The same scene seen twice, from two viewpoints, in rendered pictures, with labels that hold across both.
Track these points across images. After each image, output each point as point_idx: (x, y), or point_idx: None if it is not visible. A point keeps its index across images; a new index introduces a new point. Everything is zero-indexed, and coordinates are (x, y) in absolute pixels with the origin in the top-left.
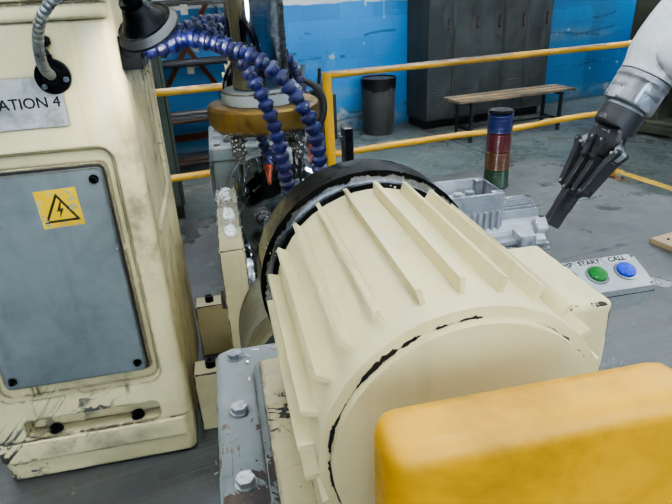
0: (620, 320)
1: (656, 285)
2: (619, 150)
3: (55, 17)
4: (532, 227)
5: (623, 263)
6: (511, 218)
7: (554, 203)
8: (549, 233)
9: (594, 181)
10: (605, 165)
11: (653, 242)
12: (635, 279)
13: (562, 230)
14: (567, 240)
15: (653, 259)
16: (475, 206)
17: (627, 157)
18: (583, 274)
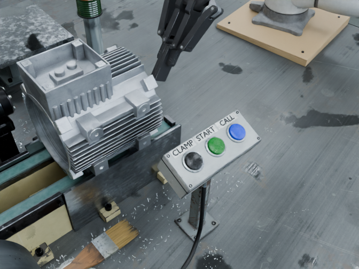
0: (214, 119)
1: (230, 73)
2: (215, 7)
3: None
4: (142, 86)
5: (234, 126)
6: (121, 82)
7: (158, 59)
8: (141, 31)
9: (194, 38)
10: (203, 22)
11: (219, 27)
12: (245, 139)
13: (150, 25)
14: (157, 37)
15: (223, 45)
16: (83, 86)
17: (222, 12)
18: (204, 149)
